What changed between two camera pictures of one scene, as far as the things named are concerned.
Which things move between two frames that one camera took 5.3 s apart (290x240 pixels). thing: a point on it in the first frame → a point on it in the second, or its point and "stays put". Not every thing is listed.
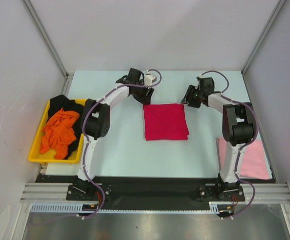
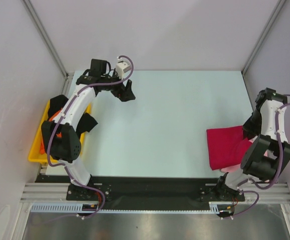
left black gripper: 145,99 → 124,93
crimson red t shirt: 165,121 → 227,146
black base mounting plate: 127,194 stays put
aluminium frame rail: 57,192 stays put
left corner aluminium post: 43,31 stays put
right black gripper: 189,97 → 249,131
